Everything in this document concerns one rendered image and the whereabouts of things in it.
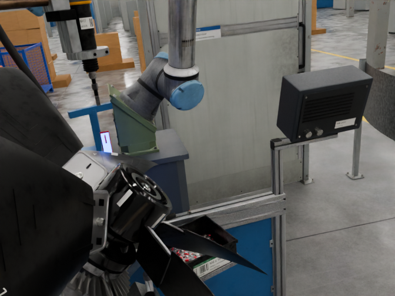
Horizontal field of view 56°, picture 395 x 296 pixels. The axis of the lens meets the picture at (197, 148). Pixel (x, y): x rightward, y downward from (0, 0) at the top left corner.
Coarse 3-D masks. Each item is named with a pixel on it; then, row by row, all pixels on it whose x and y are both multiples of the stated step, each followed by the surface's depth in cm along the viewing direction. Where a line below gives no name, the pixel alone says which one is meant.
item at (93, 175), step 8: (80, 152) 64; (72, 160) 63; (80, 160) 64; (88, 160) 64; (64, 168) 62; (72, 168) 62; (80, 168) 63; (88, 168) 63; (96, 168) 64; (104, 168) 64; (88, 176) 63; (96, 176) 63; (104, 176) 64; (96, 184) 63
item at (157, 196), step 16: (112, 176) 60; (128, 176) 59; (144, 176) 68; (112, 192) 59; (144, 192) 58; (160, 192) 67; (112, 208) 58; (128, 208) 58; (144, 208) 58; (160, 208) 59; (112, 224) 58; (128, 224) 58; (144, 224) 59; (112, 240) 60; (128, 240) 60; (96, 256) 57; (112, 256) 59; (128, 256) 63
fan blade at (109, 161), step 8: (88, 152) 93; (96, 152) 94; (104, 152) 95; (96, 160) 87; (104, 160) 87; (112, 160) 87; (120, 160) 88; (128, 160) 89; (136, 160) 91; (144, 160) 94; (112, 168) 81; (144, 168) 83
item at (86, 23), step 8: (72, 8) 58; (80, 8) 58; (88, 8) 59; (80, 16) 59; (88, 16) 60; (80, 24) 59; (88, 24) 60; (80, 32) 60; (88, 32) 60; (80, 40) 60; (88, 40) 60; (88, 48) 61; (88, 64) 62; (96, 64) 63
